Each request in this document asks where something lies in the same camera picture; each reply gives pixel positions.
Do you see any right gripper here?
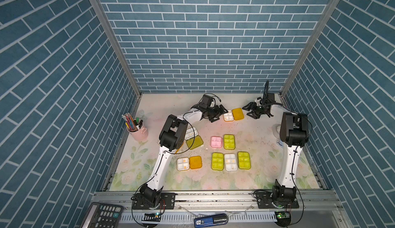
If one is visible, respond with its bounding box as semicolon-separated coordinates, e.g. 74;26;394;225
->
242;103;266;119

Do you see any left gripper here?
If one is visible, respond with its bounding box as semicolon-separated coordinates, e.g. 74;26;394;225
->
205;104;228;123

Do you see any orange pillbox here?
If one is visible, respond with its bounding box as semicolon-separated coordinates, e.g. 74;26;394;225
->
177;156;202;171
223;108;244;122

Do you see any pink pillbox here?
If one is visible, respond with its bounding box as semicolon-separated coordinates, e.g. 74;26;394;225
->
210;136;223;148

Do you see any clear pillbox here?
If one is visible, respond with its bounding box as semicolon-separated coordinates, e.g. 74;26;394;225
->
224;153;238;172

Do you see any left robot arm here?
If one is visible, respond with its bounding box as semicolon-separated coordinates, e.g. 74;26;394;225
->
138;104;228;207

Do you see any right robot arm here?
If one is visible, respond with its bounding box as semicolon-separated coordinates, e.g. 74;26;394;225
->
242;93;310;208

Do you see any clear tape roll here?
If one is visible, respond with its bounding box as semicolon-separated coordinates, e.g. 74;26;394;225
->
272;124;281;139

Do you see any pink pen cup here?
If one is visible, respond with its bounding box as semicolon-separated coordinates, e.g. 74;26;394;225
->
128;126;149;142

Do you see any coloured pens bundle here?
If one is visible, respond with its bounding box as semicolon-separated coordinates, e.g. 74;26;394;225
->
121;113;143;132

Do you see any blue black usb device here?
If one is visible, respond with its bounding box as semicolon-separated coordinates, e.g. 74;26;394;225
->
193;214;229;228

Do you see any right circuit board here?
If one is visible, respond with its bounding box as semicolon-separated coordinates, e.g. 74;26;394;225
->
275;212;292;228

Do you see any circuit board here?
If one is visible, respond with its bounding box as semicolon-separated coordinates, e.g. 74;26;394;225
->
141;212;162;225
275;212;292;228

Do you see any left circuit board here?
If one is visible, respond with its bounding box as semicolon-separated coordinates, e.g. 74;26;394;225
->
141;212;162;225

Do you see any black calculator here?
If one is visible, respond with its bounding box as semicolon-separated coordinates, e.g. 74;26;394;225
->
80;202;123;228

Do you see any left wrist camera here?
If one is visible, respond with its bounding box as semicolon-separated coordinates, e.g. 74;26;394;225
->
198;94;216;109

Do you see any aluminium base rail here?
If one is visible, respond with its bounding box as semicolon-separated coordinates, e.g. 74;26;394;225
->
91;189;343;212

